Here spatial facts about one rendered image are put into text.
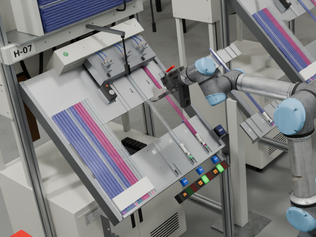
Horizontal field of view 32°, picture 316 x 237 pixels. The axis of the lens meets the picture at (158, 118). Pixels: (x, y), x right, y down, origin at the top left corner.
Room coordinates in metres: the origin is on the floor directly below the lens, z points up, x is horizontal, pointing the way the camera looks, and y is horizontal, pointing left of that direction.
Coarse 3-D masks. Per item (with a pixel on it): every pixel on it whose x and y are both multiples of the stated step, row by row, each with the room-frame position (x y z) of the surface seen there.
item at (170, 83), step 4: (180, 68) 2.16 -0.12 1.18; (172, 72) 2.18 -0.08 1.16; (176, 72) 2.17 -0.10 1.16; (180, 72) 2.13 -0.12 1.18; (164, 76) 2.18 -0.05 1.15; (168, 76) 2.17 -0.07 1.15; (172, 76) 2.17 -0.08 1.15; (176, 76) 2.15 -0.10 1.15; (180, 76) 2.12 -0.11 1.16; (164, 80) 2.19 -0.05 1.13; (168, 80) 2.16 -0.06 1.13; (172, 80) 2.16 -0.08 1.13; (176, 80) 2.16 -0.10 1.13; (180, 80) 2.11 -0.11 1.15; (164, 84) 2.18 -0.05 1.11; (168, 84) 2.17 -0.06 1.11; (172, 84) 2.15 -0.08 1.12; (176, 84) 2.16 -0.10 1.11; (184, 84) 2.11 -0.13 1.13; (168, 88) 2.17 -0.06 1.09; (172, 88) 2.15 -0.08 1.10; (176, 88) 2.15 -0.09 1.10
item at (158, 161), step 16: (176, 128) 2.26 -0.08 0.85; (160, 144) 2.16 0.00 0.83; (176, 144) 2.19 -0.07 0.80; (192, 144) 2.22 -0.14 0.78; (208, 144) 2.25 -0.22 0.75; (144, 160) 2.06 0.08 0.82; (160, 160) 2.09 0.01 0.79; (176, 160) 2.12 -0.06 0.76; (192, 160) 2.15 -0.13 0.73; (160, 176) 2.02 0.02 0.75; (176, 176) 2.05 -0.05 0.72
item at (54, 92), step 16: (32, 80) 2.20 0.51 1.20; (48, 80) 2.23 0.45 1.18; (64, 80) 2.26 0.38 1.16; (80, 80) 2.29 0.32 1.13; (128, 80) 2.38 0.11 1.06; (144, 80) 2.42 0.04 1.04; (160, 80) 2.45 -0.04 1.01; (48, 96) 2.16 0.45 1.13; (64, 96) 2.19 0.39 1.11; (80, 96) 2.22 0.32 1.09; (96, 96) 2.25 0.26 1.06; (128, 96) 2.31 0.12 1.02; (48, 112) 2.10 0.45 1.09; (112, 112) 2.21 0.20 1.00
